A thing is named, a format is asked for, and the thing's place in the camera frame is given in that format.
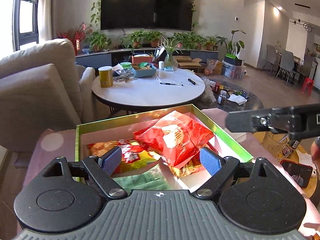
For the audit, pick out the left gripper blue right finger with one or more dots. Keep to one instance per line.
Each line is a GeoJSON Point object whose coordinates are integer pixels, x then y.
{"type": "Point", "coordinates": [222, 171]}

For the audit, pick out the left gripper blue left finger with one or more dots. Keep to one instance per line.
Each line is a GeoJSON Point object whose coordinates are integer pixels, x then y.
{"type": "Point", "coordinates": [99, 170]}

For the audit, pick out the red checkered snack bag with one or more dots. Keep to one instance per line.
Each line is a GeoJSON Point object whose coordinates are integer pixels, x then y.
{"type": "Point", "coordinates": [178, 139]}

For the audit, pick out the red yellow chip bag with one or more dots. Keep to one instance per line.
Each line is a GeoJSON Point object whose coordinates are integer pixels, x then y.
{"type": "Point", "coordinates": [134, 155]}

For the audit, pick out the red plastic stool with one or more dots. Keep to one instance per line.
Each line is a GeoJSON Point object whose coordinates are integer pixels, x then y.
{"type": "Point", "coordinates": [307, 85]}

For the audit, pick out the smartphone with red case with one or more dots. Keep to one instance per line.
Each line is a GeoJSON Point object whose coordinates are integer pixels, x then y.
{"type": "Point", "coordinates": [300, 173]}

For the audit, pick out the pale green snack bag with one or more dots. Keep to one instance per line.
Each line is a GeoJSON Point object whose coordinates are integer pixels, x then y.
{"type": "Point", "coordinates": [152, 179]}

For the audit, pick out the green cardboard box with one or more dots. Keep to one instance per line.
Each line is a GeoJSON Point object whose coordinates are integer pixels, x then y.
{"type": "Point", "coordinates": [220, 144]}

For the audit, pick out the grey dining chair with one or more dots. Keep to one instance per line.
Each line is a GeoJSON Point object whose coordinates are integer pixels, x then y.
{"type": "Point", "coordinates": [286, 69]}

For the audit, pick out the white crumpled tissue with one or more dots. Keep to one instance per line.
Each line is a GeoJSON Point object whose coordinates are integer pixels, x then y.
{"type": "Point", "coordinates": [240, 100]}

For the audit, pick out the dark glass jar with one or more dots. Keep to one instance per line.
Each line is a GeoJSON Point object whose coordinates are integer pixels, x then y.
{"type": "Point", "coordinates": [222, 97]}

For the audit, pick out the dark round side table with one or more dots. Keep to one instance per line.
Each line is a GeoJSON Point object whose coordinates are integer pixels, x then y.
{"type": "Point", "coordinates": [253, 102]}

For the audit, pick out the black marker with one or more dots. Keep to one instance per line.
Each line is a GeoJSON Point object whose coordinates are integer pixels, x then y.
{"type": "Point", "coordinates": [192, 81]}

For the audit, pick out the yellow cylindrical can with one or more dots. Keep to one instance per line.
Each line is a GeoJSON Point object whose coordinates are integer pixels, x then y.
{"type": "Point", "coordinates": [106, 76]}

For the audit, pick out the beige sofa armchair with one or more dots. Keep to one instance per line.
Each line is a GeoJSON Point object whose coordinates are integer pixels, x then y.
{"type": "Point", "coordinates": [43, 88]}

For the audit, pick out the white round table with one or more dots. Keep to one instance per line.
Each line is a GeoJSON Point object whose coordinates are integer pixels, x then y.
{"type": "Point", "coordinates": [147, 94]}

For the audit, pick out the black pen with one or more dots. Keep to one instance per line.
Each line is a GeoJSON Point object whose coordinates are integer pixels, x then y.
{"type": "Point", "coordinates": [171, 84]}

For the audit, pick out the blue snack basket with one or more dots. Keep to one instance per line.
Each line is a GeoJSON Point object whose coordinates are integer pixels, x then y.
{"type": "Point", "coordinates": [140, 72]}

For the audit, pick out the dark tv console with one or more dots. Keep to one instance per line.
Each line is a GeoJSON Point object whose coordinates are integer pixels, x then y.
{"type": "Point", "coordinates": [113, 57]}

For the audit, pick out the open cardboard box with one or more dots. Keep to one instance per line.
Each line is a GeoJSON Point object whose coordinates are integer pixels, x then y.
{"type": "Point", "coordinates": [186, 62]}

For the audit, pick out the glass vase with plant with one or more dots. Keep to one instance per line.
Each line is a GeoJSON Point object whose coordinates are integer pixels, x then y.
{"type": "Point", "coordinates": [169, 45]}

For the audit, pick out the red decorative branches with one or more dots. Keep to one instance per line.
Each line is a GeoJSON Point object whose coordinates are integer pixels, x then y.
{"type": "Point", "coordinates": [77, 36]}

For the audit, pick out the black wall television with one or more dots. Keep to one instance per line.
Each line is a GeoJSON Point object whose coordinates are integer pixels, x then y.
{"type": "Point", "coordinates": [147, 14]}

